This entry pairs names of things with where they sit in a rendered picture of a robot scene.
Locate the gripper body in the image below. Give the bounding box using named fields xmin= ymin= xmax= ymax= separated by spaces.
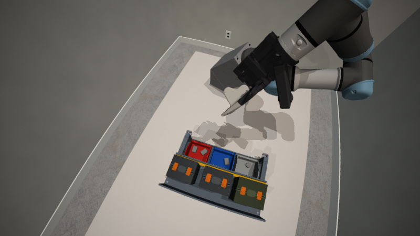
xmin=233 ymin=31 xmax=299 ymax=90

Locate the red bin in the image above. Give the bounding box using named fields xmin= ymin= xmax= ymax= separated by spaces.
xmin=184 ymin=140 xmax=212 ymax=162

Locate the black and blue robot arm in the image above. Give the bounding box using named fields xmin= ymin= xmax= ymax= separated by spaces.
xmin=264 ymin=0 xmax=374 ymax=109

